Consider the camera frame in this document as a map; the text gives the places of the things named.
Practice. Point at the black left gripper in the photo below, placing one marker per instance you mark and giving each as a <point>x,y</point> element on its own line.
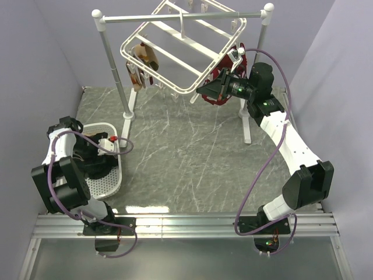
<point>90,158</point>

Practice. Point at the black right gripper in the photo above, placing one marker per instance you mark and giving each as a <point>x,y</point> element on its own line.
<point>213,88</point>

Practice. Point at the black striped underwear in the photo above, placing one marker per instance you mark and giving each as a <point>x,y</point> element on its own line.
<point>97,168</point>

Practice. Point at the white hanger clip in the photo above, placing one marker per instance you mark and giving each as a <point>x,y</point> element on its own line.
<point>194,97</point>

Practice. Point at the white clip hanger frame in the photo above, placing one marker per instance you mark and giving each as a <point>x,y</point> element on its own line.
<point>187,50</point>

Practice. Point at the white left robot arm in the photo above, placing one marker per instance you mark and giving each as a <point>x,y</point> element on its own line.
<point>63,188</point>

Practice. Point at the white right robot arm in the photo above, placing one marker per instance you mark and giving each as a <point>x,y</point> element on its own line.
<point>310,177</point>

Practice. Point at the white perforated basket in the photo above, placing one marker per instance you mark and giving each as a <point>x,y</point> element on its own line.
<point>110,184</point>

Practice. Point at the beige brown sock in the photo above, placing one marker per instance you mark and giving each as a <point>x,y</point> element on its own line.
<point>147,55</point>

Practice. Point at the argyle patterned sock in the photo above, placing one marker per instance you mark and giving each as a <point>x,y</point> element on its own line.
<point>136,76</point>

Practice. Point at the white drying rack stand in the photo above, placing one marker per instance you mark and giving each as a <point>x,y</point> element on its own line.
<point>167,11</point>

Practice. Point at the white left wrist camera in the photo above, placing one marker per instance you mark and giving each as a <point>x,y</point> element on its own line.
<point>106,147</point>

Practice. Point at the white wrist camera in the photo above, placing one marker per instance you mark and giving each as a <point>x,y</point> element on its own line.
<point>106,147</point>
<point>236,57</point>

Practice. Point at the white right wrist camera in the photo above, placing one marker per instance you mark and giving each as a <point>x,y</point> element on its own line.
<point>236,57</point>

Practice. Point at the aluminium mounting rail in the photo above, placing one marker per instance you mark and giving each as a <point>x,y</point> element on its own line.
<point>181,226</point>

